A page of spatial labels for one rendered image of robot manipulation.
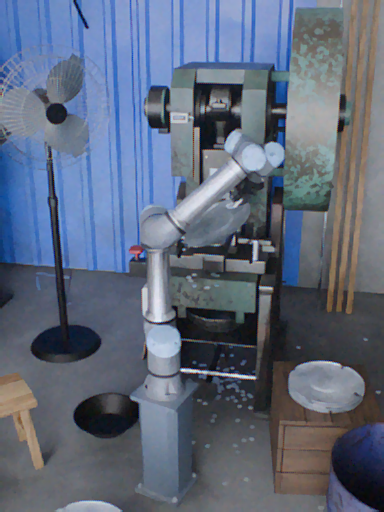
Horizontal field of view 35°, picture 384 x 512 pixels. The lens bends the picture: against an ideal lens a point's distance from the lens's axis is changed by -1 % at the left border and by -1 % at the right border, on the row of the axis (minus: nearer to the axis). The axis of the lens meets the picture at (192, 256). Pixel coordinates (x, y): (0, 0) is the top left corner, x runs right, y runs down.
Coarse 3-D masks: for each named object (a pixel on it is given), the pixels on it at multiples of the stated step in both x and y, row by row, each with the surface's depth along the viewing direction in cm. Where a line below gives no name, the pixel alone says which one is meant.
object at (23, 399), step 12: (0, 384) 241; (12, 384) 241; (24, 384) 241; (0, 396) 234; (12, 396) 234; (24, 396) 234; (0, 408) 227; (12, 408) 227; (24, 408) 230; (24, 420) 234; (24, 432) 245; (36, 444) 240; (36, 456) 241; (36, 468) 243
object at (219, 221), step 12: (216, 204) 226; (204, 216) 228; (216, 216) 233; (228, 216) 238; (240, 216) 241; (192, 228) 231; (204, 228) 237; (216, 228) 242; (228, 228) 245; (192, 240) 240; (204, 240) 244; (216, 240) 249
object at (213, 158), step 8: (208, 144) 266; (216, 144) 259; (224, 144) 259; (208, 152) 256; (216, 152) 255; (224, 152) 255; (208, 160) 257; (216, 160) 257; (224, 160) 256; (208, 168) 259; (216, 168) 258; (208, 176) 260; (224, 200) 259
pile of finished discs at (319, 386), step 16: (304, 368) 243; (320, 368) 242; (336, 368) 242; (304, 384) 232; (320, 384) 231; (336, 384) 231; (352, 384) 232; (304, 400) 225; (320, 400) 222; (336, 400) 222; (352, 400) 221
